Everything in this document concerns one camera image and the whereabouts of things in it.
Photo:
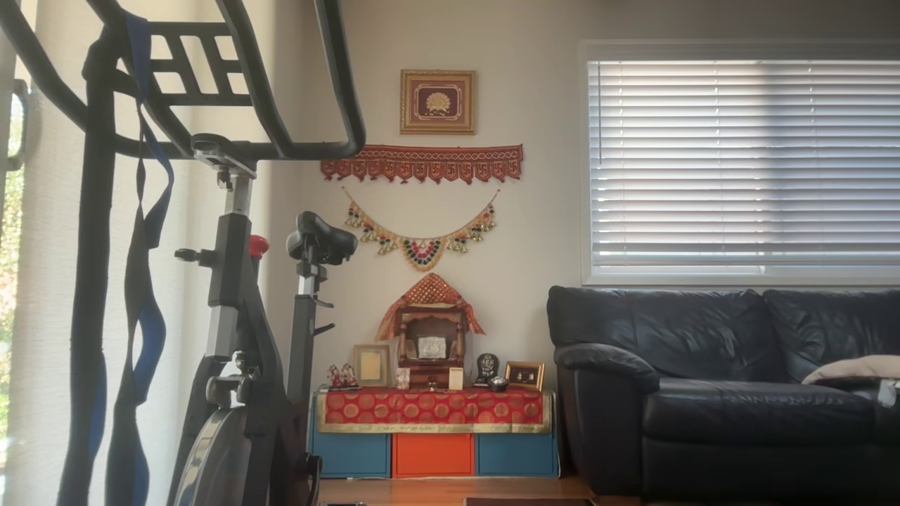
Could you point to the beaded gold garland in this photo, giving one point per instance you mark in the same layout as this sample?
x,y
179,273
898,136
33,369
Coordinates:
x,y
422,251

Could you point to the wooden shrine red canopy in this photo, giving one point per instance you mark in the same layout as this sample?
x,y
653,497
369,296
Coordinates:
x,y
430,330

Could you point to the dark idol plaque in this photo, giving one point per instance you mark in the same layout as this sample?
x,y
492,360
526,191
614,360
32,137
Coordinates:
x,y
486,367

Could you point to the small white card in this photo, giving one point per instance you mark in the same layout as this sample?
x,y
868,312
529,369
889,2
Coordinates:
x,y
456,379

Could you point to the small dark bowl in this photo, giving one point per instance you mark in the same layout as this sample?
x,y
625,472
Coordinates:
x,y
498,384

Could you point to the red gold patterned cloth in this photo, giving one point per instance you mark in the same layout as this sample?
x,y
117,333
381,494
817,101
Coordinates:
x,y
432,409

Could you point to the small colourful figurines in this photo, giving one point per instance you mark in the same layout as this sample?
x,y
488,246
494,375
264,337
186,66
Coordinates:
x,y
342,377

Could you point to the orange storage cube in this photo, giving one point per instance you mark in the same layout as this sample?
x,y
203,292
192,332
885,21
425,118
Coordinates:
x,y
433,455

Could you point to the blue storage cube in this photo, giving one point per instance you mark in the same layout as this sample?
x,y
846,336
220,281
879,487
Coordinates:
x,y
517,455
351,455

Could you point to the black exercise bike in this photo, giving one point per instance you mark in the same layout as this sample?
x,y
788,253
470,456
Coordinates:
x,y
232,281

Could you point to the black leather sofa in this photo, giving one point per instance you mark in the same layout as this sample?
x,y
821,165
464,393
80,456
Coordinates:
x,y
703,393

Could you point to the white window blinds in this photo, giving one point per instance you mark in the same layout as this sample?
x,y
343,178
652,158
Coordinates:
x,y
745,161

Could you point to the white curtain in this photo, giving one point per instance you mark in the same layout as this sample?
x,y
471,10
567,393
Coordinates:
x,y
42,281

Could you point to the beige cushion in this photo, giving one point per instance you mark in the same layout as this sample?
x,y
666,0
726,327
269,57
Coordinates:
x,y
854,369

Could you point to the red embroidered wall hanging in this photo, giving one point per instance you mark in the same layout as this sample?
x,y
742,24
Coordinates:
x,y
422,163

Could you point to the pale picture frame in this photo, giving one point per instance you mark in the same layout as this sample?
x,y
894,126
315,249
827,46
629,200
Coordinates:
x,y
371,365

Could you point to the small gold picture frame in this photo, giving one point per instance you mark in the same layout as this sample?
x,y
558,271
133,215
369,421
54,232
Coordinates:
x,y
524,376

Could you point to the gold framed wall picture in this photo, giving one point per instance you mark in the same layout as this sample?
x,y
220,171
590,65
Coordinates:
x,y
437,102

